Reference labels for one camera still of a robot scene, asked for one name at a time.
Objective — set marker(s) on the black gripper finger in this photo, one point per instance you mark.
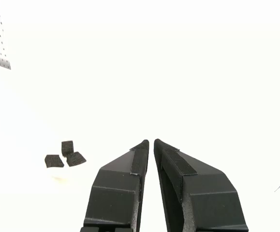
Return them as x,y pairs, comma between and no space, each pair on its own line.
210,200
115,193

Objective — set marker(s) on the black foam box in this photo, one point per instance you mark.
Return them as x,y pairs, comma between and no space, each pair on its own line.
76,159
54,161
67,148

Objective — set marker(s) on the white bowl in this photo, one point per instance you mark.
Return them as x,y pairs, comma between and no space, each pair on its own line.
57,172

